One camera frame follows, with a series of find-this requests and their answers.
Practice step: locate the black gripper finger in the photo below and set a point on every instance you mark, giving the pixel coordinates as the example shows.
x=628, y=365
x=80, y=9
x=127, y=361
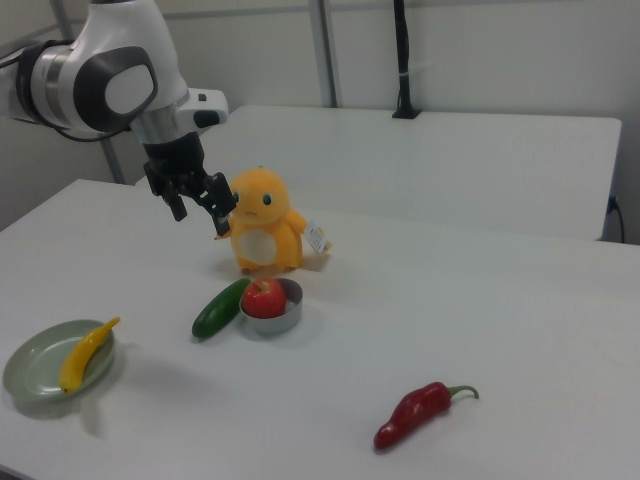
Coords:
x=177, y=205
x=220, y=197

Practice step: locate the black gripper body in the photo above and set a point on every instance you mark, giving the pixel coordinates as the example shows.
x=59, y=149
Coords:
x=175, y=160

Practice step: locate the red chili pepper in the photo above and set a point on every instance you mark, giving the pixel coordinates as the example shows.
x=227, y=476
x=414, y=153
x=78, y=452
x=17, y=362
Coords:
x=415, y=412

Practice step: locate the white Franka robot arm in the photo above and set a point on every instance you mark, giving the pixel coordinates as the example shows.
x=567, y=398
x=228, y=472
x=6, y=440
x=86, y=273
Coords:
x=115, y=55

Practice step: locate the pale green plastic plate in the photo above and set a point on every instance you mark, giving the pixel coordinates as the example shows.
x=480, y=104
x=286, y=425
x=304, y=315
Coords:
x=35, y=370

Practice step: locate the orange plush dinosaur toy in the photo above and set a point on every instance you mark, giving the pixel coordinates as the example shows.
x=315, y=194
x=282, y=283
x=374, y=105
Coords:
x=270, y=225

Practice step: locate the white paper toy tag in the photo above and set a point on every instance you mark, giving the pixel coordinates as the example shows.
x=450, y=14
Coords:
x=318, y=237

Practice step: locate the red apple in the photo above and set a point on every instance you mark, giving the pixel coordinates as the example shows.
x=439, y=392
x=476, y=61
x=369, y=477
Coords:
x=263, y=299

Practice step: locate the green cucumber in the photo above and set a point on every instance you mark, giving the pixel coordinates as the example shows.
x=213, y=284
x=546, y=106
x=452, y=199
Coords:
x=220, y=310

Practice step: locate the round metal bowl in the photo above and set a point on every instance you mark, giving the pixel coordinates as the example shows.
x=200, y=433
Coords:
x=280, y=325

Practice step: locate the yellow banana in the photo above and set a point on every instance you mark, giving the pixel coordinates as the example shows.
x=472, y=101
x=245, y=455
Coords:
x=85, y=355

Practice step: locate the black pole with base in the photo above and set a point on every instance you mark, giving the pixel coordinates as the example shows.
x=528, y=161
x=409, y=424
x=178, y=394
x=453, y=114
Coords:
x=404, y=60

